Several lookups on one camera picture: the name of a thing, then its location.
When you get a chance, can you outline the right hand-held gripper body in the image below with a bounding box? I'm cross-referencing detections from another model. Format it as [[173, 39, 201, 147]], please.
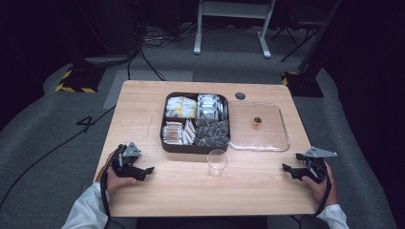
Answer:
[[300, 146, 338, 184]]

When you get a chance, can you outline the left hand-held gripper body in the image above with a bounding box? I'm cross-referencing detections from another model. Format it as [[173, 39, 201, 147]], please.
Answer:
[[111, 141, 148, 182]]

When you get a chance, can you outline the person's left hand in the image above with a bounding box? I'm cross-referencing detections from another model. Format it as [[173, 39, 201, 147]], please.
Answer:
[[104, 152, 139, 196]]

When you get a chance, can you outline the person's right hand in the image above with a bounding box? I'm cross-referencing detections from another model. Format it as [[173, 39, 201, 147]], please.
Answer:
[[300, 161, 339, 207]]

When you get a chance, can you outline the clear lid with brown knob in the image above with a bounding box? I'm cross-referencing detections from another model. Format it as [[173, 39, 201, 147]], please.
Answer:
[[227, 101, 291, 153]]

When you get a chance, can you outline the row of brown stick packets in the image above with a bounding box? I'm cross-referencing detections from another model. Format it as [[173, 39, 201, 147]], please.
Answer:
[[160, 120, 185, 146]]

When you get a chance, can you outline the dark brown compartment box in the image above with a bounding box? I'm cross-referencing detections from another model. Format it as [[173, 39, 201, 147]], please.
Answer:
[[160, 92, 231, 156]]

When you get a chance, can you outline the row of white paper packets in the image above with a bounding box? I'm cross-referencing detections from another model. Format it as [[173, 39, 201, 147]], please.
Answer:
[[181, 118, 198, 146]]

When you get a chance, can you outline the clear glass cup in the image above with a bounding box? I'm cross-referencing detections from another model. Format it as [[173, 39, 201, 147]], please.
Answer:
[[206, 148, 230, 178]]

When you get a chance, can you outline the pile of white yellow packets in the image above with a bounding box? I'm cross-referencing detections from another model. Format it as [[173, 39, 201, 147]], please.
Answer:
[[164, 95, 198, 119]]

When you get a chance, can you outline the black stand with striped base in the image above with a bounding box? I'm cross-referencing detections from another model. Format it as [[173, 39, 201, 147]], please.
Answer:
[[53, 61, 106, 94], [281, 0, 344, 98]]

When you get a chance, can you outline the pile of grey pyramid tea bags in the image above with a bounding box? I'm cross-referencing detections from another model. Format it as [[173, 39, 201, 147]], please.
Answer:
[[194, 116, 230, 148]]

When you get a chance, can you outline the person's dark lap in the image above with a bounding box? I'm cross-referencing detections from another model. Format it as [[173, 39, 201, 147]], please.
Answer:
[[136, 216, 269, 229]]

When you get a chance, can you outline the pile of silver packets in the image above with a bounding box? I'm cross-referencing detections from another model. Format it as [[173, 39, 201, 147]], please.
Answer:
[[196, 94, 229, 121]]

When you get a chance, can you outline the black folding tripod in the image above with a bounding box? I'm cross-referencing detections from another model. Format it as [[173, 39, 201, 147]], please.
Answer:
[[270, 17, 323, 64]]

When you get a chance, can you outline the long black floor cable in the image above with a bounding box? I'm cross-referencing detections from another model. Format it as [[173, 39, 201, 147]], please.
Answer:
[[0, 104, 117, 211]]

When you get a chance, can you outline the bundle of black floor cables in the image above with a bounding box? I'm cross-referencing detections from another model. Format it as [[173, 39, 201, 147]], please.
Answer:
[[126, 22, 204, 82]]

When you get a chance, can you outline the white metal table frame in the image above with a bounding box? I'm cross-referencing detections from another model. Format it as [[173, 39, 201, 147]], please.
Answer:
[[193, 0, 277, 60]]

